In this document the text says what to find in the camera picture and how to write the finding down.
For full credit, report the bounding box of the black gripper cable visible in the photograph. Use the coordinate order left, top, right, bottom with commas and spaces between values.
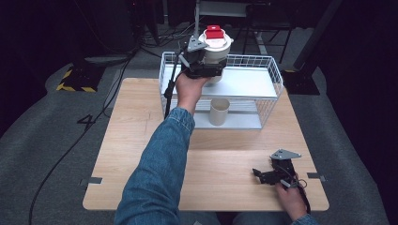
292, 176, 312, 216

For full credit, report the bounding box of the black slanted stand with base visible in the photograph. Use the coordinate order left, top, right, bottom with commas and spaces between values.
281, 0, 344, 97

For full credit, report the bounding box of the person's left hand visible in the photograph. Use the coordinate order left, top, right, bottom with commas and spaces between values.
175, 72, 211, 115

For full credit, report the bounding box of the white wire shelf rack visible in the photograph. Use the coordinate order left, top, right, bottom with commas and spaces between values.
158, 51, 284, 131

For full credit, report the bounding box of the grey metal table bracket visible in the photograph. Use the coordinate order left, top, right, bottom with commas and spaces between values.
306, 172, 327, 183

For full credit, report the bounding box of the white cup with red lid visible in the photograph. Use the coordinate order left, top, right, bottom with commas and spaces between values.
198, 24, 235, 85

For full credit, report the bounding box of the long black floor cable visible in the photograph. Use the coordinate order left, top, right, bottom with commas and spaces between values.
28, 57, 134, 225

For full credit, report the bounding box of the beige cup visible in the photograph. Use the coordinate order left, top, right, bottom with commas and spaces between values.
208, 97, 231, 128

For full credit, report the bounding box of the yellow black striped base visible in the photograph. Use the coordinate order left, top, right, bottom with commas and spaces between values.
55, 63, 107, 94

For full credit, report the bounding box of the person's right hand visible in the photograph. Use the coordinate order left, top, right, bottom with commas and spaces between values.
274, 182, 310, 222

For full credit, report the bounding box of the black frame stand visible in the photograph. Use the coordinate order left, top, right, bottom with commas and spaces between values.
242, 2, 297, 65

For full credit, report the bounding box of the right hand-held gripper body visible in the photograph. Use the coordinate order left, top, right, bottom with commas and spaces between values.
260, 148, 303, 189

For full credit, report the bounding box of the grey metal stand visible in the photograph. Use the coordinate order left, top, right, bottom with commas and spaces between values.
192, 0, 249, 40

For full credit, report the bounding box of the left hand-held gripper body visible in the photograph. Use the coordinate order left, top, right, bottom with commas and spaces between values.
179, 35, 209, 80

